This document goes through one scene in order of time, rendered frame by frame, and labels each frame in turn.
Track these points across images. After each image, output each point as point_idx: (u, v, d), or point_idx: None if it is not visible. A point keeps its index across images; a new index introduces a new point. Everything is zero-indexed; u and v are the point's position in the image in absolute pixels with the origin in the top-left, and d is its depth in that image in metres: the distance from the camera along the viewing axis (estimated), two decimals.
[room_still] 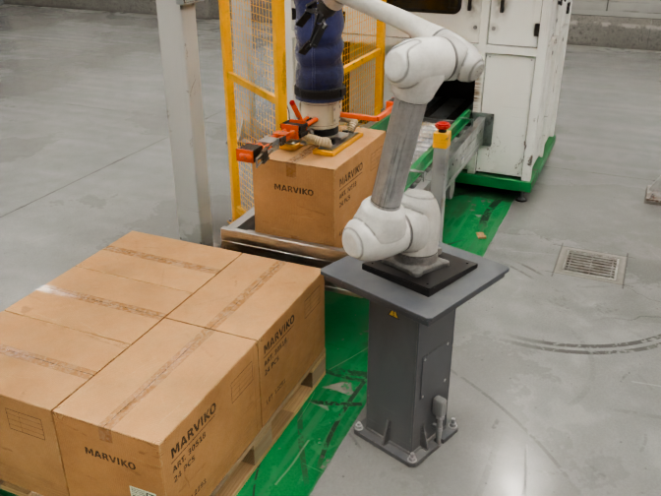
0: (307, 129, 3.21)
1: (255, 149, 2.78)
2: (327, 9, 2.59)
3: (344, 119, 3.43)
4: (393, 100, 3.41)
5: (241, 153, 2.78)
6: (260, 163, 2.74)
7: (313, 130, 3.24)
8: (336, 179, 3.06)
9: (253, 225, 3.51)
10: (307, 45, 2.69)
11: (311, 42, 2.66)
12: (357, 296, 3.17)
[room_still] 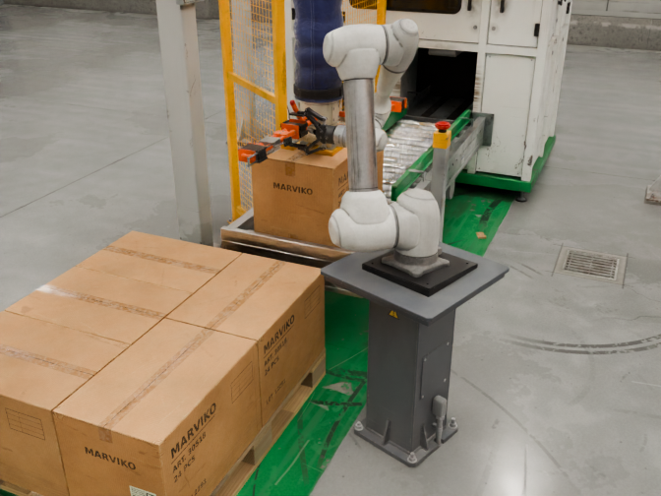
0: (307, 129, 3.22)
1: (258, 149, 2.78)
2: (336, 126, 3.01)
3: (342, 118, 3.44)
4: (391, 100, 3.42)
5: (243, 153, 2.78)
6: (254, 162, 2.75)
7: (312, 129, 3.24)
8: (335, 178, 3.07)
9: (253, 225, 3.51)
10: (302, 111, 3.04)
11: (309, 109, 3.03)
12: (357, 296, 3.17)
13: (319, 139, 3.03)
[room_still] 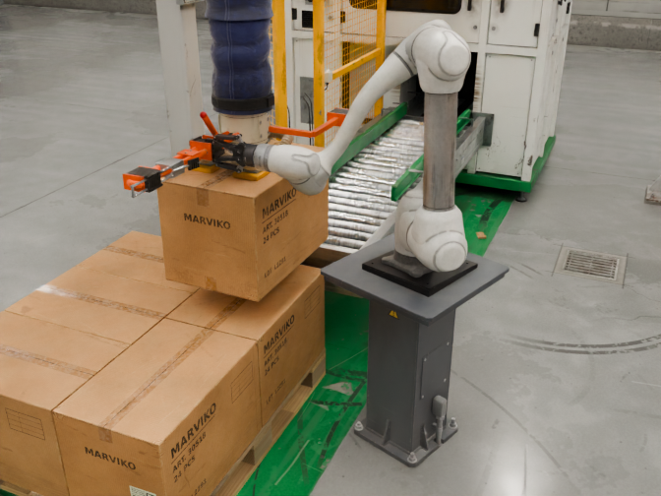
0: (227, 148, 2.61)
1: (148, 173, 2.17)
2: (258, 145, 2.40)
3: (276, 134, 2.83)
4: (335, 112, 2.82)
5: (129, 179, 2.17)
6: (141, 191, 2.14)
7: None
8: (257, 210, 2.46)
9: None
10: (210, 139, 2.46)
11: (219, 136, 2.45)
12: (357, 296, 3.17)
13: (235, 159, 2.42)
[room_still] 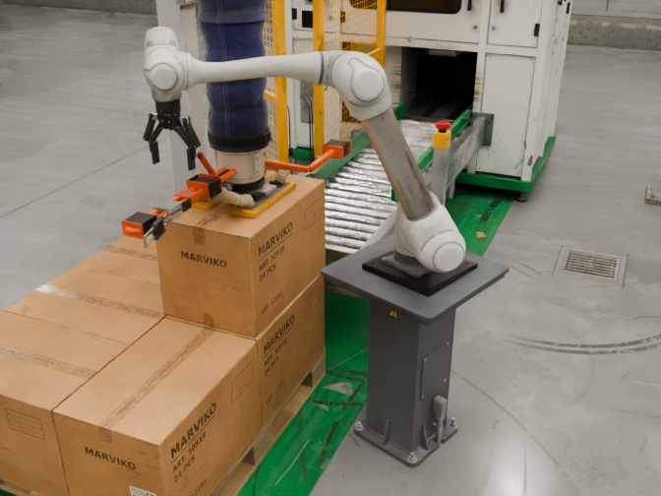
0: (224, 184, 2.63)
1: (146, 220, 2.18)
2: (174, 103, 2.19)
3: (272, 166, 2.85)
4: (331, 145, 2.83)
5: (128, 226, 2.18)
6: (150, 240, 2.15)
7: (230, 183, 2.65)
8: (253, 249, 2.48)
9: None
10: (192, 154, 2.25)
11: (193, 145, 2.23)
12: (357, 296, 3.17)
13: None
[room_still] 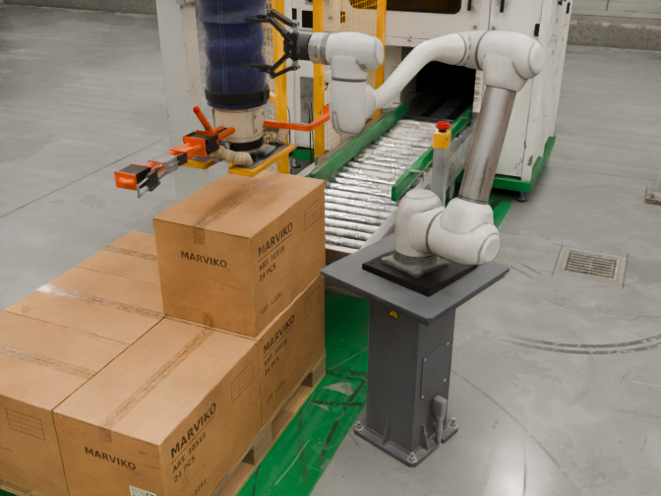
0: (221, 143, 2.56)
1: (140, 171, 2.11)
2: (312, 34, 2.12)
3: (271, 128, 2.78)
4: None
5: (121, 177, 2.11)
6: (145, 191, 2.08)
7: (228, 143, 2.58)
8: (253, 249, 2.48)
9: None
10: (264, 16, 2.15)
11: (274, 12, 2.14)
12: (357, 296, 3.17)
13: (288, 53, 2.14)
